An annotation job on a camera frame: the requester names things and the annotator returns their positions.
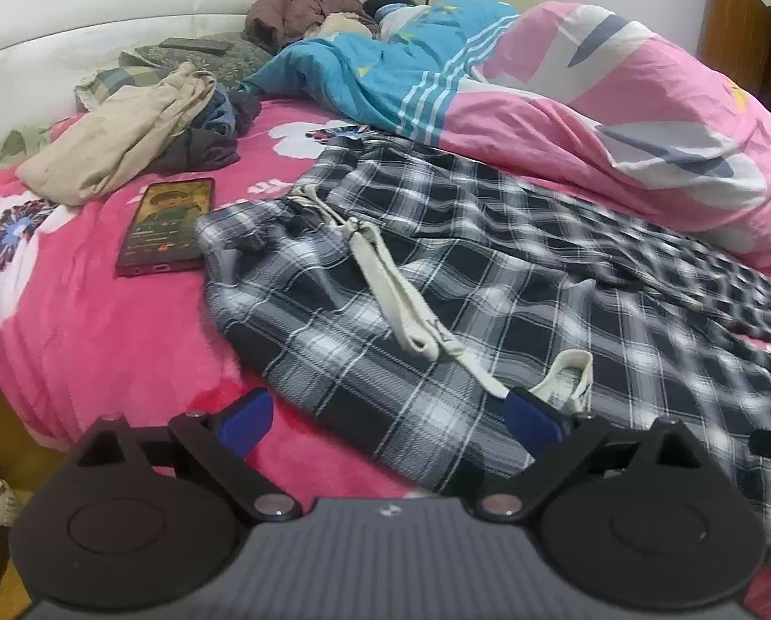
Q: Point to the dark grey cloth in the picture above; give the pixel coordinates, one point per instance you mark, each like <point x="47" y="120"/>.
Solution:
<point x="211" y="152"/>

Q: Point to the dark flat case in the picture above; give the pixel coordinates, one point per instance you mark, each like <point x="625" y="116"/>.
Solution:
<point x="195" y="45"/>

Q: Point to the pink floral blanket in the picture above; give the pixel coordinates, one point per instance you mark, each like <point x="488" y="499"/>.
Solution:
<point x="101" y="336"/>

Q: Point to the wooden door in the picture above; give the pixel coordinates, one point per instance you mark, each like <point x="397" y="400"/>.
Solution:
<point x="734" y="26"/>

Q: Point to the cream cloth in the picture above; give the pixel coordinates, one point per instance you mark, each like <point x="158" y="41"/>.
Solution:
<point x="340" y="24"/>

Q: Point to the blue jeans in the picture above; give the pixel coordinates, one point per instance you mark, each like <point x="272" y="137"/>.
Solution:
<point x="217" y="116"/>

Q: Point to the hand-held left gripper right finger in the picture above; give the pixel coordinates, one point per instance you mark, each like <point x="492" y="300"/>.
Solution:
<point x="531" y="416"/>

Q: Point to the black white plaid pants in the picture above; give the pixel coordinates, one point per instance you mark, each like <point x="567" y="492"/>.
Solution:
<point x="424" y="310"/>

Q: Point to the beige pants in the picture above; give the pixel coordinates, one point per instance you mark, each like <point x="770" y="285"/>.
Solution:
<point x="114" y="135"/>

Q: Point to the green patterned pillow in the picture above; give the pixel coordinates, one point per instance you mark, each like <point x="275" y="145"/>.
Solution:
<point x="237" y="64"/>

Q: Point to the light green cloth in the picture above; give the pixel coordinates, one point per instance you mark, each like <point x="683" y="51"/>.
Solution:
<point x="17" y="145"/>

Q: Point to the brown jacket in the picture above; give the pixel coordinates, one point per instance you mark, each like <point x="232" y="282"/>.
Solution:
<point x="288" y="6"/>

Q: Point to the pink and blue duvet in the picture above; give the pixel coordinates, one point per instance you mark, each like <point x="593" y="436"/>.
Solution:
<point x="586" y="110"/>

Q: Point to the smartphone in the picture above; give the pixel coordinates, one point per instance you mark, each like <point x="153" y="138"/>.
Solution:
<point x="166" y="226"/>

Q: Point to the pink and white headboard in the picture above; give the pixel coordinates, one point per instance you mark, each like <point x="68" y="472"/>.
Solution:
<point x="69" y="32"/>

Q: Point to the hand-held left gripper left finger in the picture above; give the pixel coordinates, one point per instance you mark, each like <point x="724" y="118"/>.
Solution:
<point x="250" y="416"/>

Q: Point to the green checked cloth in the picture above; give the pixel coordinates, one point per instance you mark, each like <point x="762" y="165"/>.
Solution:
<point x="114" y="81"/>

